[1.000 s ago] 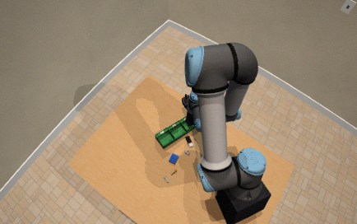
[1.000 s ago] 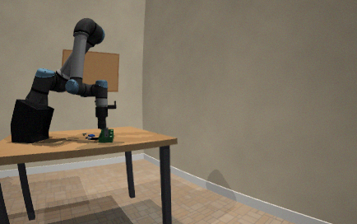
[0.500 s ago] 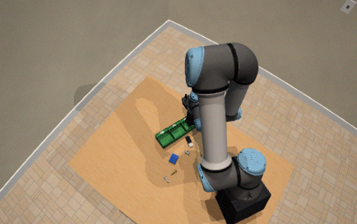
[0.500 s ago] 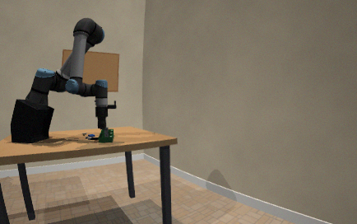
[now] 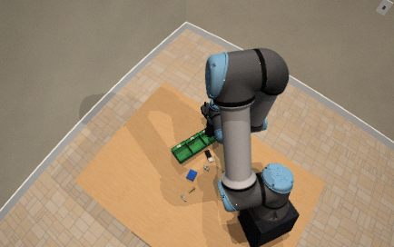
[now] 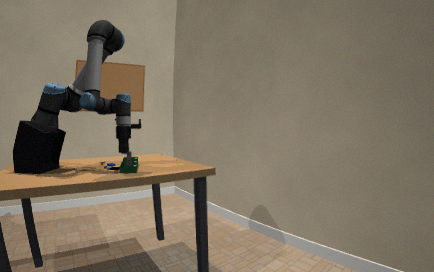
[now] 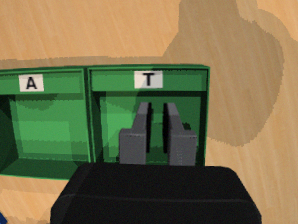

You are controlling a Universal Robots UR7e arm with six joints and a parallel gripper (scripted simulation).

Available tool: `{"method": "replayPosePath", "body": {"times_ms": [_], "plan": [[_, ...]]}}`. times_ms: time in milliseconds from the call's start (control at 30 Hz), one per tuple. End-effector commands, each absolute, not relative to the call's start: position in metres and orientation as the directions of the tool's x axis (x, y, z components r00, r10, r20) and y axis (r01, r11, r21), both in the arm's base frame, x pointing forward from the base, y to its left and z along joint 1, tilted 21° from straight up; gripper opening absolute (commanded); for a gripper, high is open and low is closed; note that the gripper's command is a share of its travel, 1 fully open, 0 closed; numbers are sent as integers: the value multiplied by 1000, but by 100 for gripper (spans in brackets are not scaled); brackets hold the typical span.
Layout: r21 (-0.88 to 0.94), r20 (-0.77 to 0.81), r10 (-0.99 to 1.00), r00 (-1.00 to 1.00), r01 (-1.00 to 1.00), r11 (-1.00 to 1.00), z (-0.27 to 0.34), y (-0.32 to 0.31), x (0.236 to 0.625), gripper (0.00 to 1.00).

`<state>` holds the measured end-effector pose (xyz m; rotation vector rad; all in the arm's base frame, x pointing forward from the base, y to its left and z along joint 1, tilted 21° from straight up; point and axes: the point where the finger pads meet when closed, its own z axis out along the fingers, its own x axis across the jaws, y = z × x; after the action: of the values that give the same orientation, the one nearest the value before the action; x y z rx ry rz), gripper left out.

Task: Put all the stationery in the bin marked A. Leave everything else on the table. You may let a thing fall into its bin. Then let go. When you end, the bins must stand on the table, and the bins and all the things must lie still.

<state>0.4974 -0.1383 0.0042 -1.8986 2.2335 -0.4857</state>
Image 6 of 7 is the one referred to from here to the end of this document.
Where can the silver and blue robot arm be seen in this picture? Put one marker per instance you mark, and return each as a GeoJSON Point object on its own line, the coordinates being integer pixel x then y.
{"type": "Point", "coordinates": [55, 97]}

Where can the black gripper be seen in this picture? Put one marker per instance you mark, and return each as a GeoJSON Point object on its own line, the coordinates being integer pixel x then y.
{"type": "Point", "coordinates": [123, 134]}

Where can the green three-compartment bin rack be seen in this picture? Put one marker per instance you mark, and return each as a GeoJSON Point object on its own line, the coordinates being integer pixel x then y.
{"type": "Point", "coordinates": [129, 169]}

